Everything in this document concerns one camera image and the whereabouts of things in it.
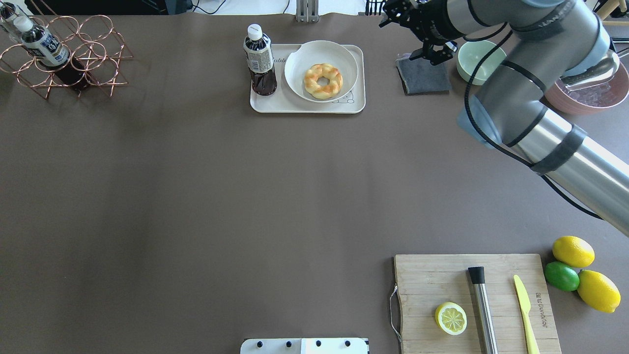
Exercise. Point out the glazed braided donut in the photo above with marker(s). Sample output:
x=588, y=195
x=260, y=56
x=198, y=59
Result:
x=323, y=81

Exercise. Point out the wooden mug tree stand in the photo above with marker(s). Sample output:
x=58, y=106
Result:
x=612, y=12

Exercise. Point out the yellow lemon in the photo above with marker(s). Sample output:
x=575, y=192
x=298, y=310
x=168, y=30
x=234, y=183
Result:
x=573, y=251
x=598, y=291

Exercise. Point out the wooden cutting board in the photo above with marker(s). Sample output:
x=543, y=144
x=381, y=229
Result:
x=425, y=281

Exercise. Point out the grey folded cloth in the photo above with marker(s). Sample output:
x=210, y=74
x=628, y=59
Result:
x=419, y=76

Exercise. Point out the yellow lemon far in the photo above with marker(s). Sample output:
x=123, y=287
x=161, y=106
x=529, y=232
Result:
x=573, y=251

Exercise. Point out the steel black-tipped rod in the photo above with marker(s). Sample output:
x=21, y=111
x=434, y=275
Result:
x=486, y=330

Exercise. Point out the white camera mast with base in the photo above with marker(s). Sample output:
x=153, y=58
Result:
x=316, y=345

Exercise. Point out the metal scoop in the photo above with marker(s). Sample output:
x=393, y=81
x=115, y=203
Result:
x=600, y=73

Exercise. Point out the green lime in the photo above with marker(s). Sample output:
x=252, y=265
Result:
x=561, y=276

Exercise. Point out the beige rabbit tray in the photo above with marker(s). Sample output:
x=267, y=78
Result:
x=285, y=101

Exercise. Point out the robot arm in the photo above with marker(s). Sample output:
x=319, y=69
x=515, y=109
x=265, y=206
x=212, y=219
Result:
x=558, y=40

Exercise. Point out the yellow lemon near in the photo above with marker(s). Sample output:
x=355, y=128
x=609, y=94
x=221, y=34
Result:
x=598, y=291

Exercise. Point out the yellow plastic knife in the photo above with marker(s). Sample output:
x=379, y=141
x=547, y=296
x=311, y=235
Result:
x=525, y=307

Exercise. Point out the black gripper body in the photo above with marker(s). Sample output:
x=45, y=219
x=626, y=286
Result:
x=431, y=23

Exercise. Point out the pink bowl with ice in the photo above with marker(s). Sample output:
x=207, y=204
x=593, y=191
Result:
x=591, y=100

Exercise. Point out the tea bottle in rack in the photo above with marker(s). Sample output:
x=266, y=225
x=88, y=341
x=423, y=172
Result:
x=52, y=54
x=8, y=15

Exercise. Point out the green ceramic bowl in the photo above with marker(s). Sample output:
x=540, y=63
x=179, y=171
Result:
x=469, y=56

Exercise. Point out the copper wire bottle rack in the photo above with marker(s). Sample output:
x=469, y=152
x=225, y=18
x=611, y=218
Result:
x=97, y=53

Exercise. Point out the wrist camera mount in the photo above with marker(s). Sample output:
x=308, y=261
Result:
x=435, y=53

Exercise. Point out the tea bottle in rack front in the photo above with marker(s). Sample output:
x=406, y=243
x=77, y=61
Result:
x=52, y=54

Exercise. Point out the half lemon slice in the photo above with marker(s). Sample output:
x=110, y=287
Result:
x=451, y=318

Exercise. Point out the white round plate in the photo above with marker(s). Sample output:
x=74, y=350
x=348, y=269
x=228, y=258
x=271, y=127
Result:
x=320, y=52

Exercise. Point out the tea bottle in rack rear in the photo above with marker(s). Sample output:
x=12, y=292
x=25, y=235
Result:
x=8, y=15

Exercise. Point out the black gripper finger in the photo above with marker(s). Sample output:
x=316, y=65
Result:
x=402, y=12

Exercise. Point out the red tea bottle on tray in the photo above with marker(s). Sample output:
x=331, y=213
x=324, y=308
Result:
x=260, y=60

